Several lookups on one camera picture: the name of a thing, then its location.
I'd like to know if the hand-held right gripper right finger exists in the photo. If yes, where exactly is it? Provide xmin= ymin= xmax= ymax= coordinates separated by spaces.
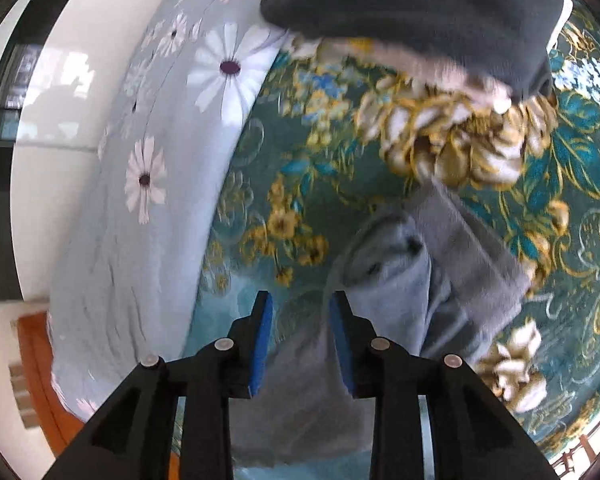
xmin=328 ymin=290 xmax=545 ymax=480

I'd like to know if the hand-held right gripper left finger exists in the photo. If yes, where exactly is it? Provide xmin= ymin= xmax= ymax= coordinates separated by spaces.
xmin=44 ymin=291 xmax=275 ymax=480

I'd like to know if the dark grey garment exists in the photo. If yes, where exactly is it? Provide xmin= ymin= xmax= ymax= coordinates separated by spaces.
xmin=260 ymin=0 xmax=573 ymax=103

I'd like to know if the green floral blanket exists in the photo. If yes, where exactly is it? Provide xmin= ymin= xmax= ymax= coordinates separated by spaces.
xmin=177 ymin=25 xmax=600 ymax=480

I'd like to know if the light blue daisy bedsheet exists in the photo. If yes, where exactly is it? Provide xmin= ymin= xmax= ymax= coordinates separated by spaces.
xmin=47 ymin=0 xmax=301 ymax=423

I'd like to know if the wooden furniture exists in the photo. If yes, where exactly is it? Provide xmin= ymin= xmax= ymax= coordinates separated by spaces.
xmin=10 ymin=310 xmax=88 ymax=458

